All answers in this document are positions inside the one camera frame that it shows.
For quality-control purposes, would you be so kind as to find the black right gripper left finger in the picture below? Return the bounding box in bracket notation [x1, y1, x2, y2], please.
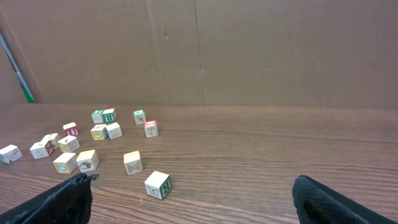
[1, 173, 99, 224]

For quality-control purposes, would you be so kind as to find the wooden block green number 4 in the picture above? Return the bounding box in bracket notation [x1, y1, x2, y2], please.
[133, 110, 146, 124]

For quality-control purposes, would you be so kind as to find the wooden block yellow letter B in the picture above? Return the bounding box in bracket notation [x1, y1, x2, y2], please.
[57, 136, 80, 152]

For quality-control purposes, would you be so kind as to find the wooden block teal letter R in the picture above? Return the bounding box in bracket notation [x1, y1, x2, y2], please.
[103, 108, 117, 123]

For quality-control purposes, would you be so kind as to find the wooden block yellow acorn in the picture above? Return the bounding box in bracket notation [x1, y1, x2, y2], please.
[76, 150, 99, 172]

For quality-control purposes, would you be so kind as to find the wooden block yellow sided small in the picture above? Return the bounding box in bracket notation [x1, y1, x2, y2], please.
[41, 133, 60, 149]

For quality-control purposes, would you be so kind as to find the wooden block green top J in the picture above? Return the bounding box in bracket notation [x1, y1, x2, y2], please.
[91, 110, 104, 124]

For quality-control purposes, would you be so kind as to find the wooden block green R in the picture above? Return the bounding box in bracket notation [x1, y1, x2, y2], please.
[144, 171, 172, 200]

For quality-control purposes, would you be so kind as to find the wooden block yellow top bone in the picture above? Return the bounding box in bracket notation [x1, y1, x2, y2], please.
[124, 151, 144, 175]

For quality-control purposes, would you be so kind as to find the wooden block green J side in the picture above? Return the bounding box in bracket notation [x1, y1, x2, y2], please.
[0, 144, 23, 164]

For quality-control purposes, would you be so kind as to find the wooden block yellow letter L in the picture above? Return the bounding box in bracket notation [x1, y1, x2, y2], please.
[53, 152, 78, 174]

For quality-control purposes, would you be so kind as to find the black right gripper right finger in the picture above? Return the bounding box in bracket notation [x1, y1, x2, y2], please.
[292, 175, 397, 224]

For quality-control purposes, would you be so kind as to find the wooden block red letter U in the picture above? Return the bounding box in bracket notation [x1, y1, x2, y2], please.
[63, 122, 80, 136]

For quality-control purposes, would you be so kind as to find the wooden block red number 3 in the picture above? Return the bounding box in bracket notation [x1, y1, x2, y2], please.
[144, 120, 159, 138]

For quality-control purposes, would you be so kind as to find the wooden block blue letter M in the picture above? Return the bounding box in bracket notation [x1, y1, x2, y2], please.
[106, 123, 123, 139]

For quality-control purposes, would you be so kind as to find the wooden block yellow oval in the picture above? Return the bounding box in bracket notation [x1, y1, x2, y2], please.
[90, 124, 108, 141]

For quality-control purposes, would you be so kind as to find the wooden block number 2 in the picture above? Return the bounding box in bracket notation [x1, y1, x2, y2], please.
[30, 139, 53, 159]

